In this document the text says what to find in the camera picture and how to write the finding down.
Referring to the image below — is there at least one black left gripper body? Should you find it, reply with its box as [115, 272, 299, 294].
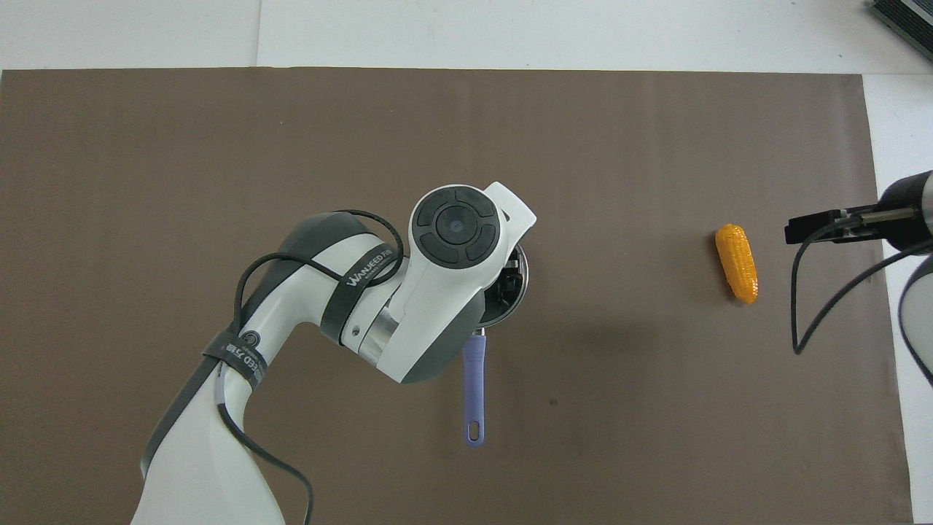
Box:
[499, 264, 523, 306]

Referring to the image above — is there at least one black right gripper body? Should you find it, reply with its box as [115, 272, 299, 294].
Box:
[878, 171, 925, 253]

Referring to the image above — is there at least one yellow corn cob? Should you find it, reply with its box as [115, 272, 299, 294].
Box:
[714, 223, 760, 306]

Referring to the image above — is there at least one dark blue saucepan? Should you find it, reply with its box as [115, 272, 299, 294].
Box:
[462, 244, 530, 448]

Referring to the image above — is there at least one grey ribbed device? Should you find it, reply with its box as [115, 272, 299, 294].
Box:
[866, 0, 933, 54]

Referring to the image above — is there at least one brown table mat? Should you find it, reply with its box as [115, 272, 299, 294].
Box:
[0, 68, 916, 525]

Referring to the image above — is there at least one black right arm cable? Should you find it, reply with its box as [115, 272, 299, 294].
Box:
[792, 216, 933, 357]

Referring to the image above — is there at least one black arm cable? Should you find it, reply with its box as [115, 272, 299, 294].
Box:
[792, 216, 933, 357]
[216, 209, 407, 525]

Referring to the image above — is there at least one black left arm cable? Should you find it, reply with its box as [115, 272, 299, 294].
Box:
[216, 209, 407, 525]

